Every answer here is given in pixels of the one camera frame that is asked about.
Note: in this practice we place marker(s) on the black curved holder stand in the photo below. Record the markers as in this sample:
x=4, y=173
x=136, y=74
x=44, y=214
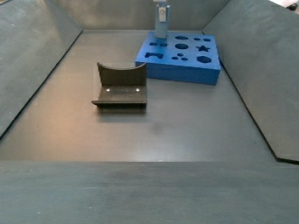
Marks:
x=121, y=85

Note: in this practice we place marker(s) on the blue shape sorter block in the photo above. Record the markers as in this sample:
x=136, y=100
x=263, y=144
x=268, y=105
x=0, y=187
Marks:
x=183, y=57

